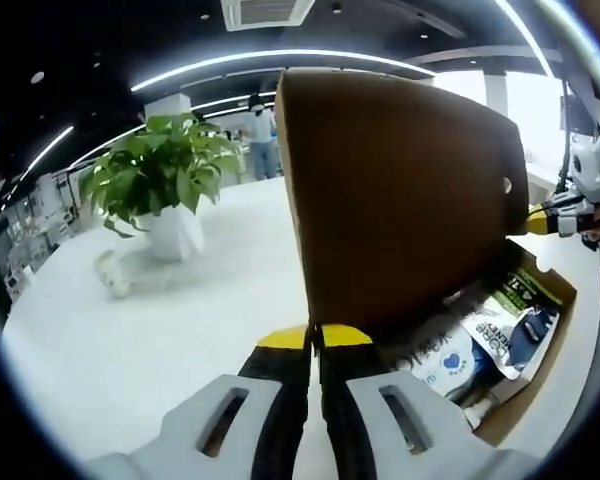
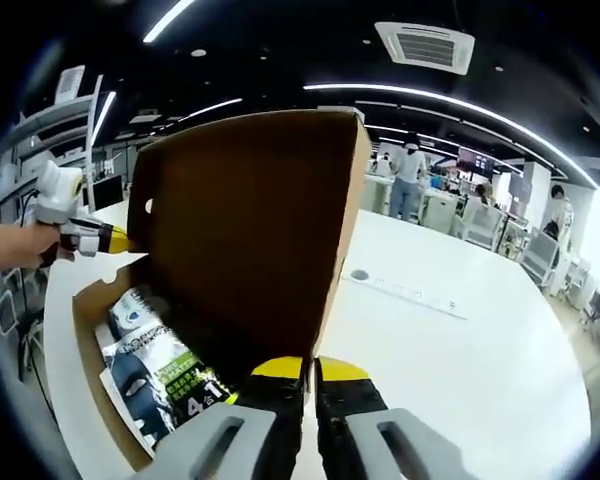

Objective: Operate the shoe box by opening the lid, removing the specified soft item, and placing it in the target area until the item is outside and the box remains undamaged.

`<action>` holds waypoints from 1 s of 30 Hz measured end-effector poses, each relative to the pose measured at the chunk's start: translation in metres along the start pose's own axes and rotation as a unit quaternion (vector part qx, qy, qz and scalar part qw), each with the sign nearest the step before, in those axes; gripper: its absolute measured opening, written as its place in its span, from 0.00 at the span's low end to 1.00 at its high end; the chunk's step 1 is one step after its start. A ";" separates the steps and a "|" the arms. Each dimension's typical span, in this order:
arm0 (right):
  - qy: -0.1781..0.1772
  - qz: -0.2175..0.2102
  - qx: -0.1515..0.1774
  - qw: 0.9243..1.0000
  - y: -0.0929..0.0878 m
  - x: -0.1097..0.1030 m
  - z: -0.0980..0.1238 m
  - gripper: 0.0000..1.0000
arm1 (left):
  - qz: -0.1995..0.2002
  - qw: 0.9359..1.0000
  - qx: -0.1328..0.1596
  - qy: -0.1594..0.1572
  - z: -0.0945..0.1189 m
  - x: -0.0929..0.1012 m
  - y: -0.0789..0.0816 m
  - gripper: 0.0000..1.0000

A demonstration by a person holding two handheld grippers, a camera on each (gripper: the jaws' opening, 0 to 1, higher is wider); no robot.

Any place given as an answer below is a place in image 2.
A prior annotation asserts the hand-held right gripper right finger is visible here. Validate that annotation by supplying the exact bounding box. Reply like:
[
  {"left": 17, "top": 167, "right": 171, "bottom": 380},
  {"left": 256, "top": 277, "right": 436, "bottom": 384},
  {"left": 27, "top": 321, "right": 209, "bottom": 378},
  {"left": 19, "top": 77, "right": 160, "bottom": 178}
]
[{"left": 313, "top": 357, "right": 476, "bottom": 480}]

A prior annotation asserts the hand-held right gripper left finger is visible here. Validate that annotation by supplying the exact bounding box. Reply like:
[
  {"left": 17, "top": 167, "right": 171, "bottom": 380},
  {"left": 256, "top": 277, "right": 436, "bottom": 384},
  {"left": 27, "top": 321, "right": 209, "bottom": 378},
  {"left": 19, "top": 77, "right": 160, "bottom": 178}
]
[{"left": 149, "top": 355, "right": 311, "bottom": 480}]

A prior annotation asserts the white soft wipes pack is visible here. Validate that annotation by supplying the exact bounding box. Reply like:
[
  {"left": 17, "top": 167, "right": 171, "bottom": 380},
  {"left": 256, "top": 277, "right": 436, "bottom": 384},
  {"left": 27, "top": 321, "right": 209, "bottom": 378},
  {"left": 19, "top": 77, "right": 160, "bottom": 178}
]
[{"left": 108, "top": 287, "right": 155, "bottom": 332}]

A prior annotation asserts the brown cardboard shoe box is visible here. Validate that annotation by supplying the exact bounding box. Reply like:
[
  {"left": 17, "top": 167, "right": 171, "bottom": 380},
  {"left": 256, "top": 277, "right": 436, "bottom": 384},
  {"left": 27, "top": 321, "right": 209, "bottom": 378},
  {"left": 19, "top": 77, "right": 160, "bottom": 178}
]
[{"left": 71, "top": 108, "right": 374, "bottom": 474}]

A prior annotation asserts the person's left hand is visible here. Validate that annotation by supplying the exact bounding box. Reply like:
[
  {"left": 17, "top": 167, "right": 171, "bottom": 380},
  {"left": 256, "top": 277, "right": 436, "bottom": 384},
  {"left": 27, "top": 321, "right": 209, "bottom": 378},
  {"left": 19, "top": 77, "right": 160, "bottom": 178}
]
[{"left": 9, "top": 222, "right": 76, "bottom": 271}]

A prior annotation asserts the black desk monitor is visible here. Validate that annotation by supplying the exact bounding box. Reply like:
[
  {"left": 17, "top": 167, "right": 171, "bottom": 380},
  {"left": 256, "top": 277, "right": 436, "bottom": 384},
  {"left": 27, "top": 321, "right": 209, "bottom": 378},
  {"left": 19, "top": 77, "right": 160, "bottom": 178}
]
[{"left": 92, "top": 174, "right": 126, "bottom": 211}]

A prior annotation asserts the white storage shelf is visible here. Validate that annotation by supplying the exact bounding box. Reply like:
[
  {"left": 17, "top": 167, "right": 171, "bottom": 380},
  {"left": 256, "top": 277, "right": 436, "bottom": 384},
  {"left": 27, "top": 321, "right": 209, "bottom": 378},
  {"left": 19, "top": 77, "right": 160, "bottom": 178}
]
[{"left": 0, "top": 64, "right": 106, "bottom": 216}]

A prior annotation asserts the dark printed packet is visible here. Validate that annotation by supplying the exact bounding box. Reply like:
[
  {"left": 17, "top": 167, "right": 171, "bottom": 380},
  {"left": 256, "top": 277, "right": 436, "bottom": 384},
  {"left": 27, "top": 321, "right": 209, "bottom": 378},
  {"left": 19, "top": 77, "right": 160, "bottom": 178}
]
[{"left": 94, "top": 324, "right": 239, "bottom": 446}]

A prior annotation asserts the curved ceiling light strip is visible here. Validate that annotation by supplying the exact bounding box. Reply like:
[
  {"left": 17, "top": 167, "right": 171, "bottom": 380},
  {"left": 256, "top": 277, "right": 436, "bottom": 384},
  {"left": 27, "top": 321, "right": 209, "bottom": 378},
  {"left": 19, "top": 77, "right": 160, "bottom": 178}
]
[
  {"left": 142, "top": 0, "right": 196, "bottom": 44},
  {"left": 303, "top": 83, "right": 581, "bottom": 176}
]

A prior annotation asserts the white office chair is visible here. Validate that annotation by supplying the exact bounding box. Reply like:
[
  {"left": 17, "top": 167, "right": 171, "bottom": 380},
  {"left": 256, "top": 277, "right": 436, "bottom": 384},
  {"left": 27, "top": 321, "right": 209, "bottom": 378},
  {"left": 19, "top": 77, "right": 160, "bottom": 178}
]
[
  {"left": 459, "top": 199, "right": 506, "bottom": 251},
  {"left": 519, "top": 227, "right": 561, "bottom": 286}
]

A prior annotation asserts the ceiling air conditioner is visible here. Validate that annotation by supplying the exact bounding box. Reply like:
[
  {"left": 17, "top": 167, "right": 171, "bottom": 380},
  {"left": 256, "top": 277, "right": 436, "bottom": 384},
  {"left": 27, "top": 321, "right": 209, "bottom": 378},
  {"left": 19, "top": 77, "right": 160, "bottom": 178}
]
[{"left": 374, "top": 20, "right": 476, "bottom": 76}]

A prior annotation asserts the wall screen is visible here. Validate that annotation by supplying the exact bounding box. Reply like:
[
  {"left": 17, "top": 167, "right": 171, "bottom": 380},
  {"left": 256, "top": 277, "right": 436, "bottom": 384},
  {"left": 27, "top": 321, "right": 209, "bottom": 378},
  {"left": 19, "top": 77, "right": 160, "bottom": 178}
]
[{"left": 457, "top": 147, "right": 496, "bottom": 174}]

